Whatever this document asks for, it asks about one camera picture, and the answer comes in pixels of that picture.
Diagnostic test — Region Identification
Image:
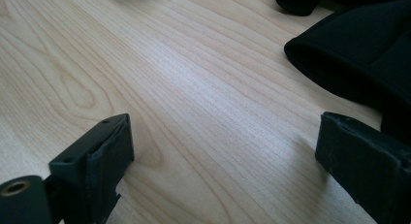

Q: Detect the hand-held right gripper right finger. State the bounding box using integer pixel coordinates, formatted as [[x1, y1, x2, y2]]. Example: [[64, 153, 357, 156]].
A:
[[315, 111, 411, 224]]

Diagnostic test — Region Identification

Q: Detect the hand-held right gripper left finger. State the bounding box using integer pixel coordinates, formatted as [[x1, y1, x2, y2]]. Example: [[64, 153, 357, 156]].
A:
[[45, 112, 136, 224]]

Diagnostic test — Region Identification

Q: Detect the black cloth garment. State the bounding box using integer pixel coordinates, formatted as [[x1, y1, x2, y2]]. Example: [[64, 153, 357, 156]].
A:
[[274, 0, 411, 147]]

